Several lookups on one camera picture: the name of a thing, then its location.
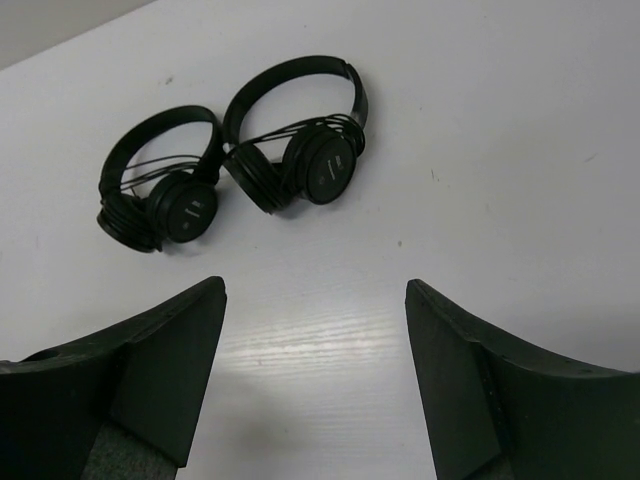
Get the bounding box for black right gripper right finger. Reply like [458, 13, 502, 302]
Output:
[405, 279, 639, 479]

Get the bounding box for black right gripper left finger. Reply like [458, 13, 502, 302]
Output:
[1, 276, 226, 479]

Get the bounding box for left black headphones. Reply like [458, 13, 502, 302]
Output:
[97, 105, 224, 253]

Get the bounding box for black headphones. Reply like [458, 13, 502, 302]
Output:
[97, 105, 224, 253]
[223, 55, 369, 214]

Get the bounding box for right black headphones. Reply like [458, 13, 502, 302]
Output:
[223, 55, 369, 214]

